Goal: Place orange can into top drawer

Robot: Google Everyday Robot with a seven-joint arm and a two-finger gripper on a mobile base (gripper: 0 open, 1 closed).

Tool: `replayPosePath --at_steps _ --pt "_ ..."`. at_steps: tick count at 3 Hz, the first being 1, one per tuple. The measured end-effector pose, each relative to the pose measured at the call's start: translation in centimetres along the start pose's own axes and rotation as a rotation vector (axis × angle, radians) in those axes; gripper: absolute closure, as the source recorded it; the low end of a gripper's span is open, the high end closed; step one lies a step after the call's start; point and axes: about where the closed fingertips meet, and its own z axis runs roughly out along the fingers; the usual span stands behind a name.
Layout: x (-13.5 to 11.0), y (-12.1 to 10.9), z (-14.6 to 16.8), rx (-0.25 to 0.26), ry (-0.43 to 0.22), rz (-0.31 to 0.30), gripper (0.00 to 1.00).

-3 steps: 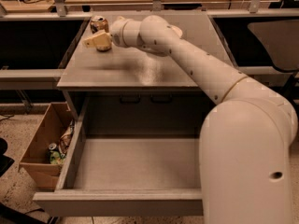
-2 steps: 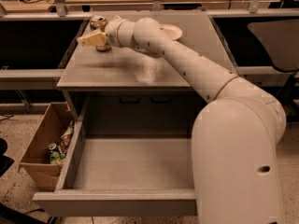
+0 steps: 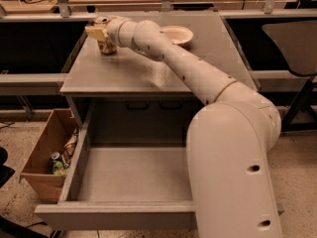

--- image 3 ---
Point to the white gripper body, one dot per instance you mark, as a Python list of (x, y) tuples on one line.
[(113, 29)]

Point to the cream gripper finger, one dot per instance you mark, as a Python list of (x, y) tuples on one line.
[(97, 33)]

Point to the orange soda can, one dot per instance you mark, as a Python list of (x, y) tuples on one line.
[(105, 46)]

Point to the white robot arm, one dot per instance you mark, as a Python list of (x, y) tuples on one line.
[(227, 140)]

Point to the open grey top drawer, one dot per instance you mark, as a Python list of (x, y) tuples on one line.
[(129, 172)]

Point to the green can in box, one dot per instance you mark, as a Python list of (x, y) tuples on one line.
[(59, 167)]

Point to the grey cabinet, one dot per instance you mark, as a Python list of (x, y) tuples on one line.
[(127, 73)]

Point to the white paper bowl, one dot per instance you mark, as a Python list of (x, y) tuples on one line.
[(178, 35)]

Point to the cardboard box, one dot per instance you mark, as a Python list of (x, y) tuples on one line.
[(38, 169)]

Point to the crumpled snack wrapper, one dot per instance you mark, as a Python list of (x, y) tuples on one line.
[(68, 149)]

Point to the dark chair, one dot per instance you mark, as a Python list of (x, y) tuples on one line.
[(297, 41)]

